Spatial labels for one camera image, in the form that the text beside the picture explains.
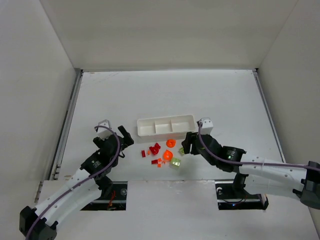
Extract small lime green lego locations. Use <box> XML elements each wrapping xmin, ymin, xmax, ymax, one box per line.
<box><xmin>179</xmin><ymin>147</ymin><xmax>185</xmax><ymax>156</ymax></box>

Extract orange round lego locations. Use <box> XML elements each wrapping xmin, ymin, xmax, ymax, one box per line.
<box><xmin>166</xmin><ymin>139</ymin><xmax>176</xmax><ymax>148</ymax></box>
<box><xmin>163</xmin><ymin>150</ymin><xmax>174</xmax><ymax>162</ymax></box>

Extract large lime green lego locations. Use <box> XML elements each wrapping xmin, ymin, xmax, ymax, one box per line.
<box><xmin>169</xmin><ymin>157</ymin><xmax>181</xmax><ymax>170</ymax></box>

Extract dark red lego cluster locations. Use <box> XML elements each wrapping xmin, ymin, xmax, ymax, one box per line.
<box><xmin>149</xmin><ymin>142</ymin><xmax>161</xmax><ymax>156</ymax></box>

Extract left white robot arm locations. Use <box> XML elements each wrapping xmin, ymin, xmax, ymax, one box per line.
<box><xmin>19</xmin><ymin>125</ymin><xmax>134</xmax><ymax>240</ymax></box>

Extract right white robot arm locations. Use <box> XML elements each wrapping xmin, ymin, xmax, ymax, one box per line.
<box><xmin>181</xmin><ymin>132</ymin><xmax>320</xmax><ymax>210</ymax></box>

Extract small red lego brick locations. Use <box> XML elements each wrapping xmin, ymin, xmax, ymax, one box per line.
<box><xmin>141</xmin><ymin>150</ymin><xmax>146</xmax><ymax>158</ymax></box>

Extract white three-compartment tray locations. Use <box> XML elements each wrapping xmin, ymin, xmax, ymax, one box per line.
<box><xmin>137</xmin><ymin>114</ymin><xmax>196</xmax><ymax>137</ymax></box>

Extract small orange lego pieces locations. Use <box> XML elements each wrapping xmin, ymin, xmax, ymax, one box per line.
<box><xmin>157</xmin><ymin>158</ymin><xmax>167</xmax><ymax>168</ymax></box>

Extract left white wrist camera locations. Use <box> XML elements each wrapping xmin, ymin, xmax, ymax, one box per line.
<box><xmin>96</xmin><ymin>119</ymin><xmax>112</xmax><ymax>140</ymax></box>

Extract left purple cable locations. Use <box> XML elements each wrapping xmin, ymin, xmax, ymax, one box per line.
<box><xmin>26</xmin><ymin>125</ymin><xmax>122</xmax><ymax>240</ymax></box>

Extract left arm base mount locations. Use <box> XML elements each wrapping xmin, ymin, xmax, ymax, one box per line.
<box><xmin>81</xmin><ymin>181</ymin><xmax>128</xmax><ymax>211</ymax></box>

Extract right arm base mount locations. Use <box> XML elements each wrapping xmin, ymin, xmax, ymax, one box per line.
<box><xmin>215</xmin><ymin>180</ymin><xmax>269</xmax><ymax>211</ymax></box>

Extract right aluminium rail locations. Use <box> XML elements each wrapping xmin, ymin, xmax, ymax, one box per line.
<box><xmin>252</xmin><ymin>68</ymin><xmax>286</xmax><ymax>163</ymax></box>

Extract aluminium rail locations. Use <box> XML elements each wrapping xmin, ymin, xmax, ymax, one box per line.
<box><xmin>252</xmin><ymin>68</ymin><xmax>286</xmax><ymax>163</ymax></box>
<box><xmin>45</xmin><ymin>68</ymin><xmax>83</xmax><ymax>181</ymax></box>

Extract left aluminium rail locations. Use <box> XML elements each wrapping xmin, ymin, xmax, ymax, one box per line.
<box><xmin>45</xmin><ymin>68</ymin><xmax>83</xmax><ymax>181</ymax></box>

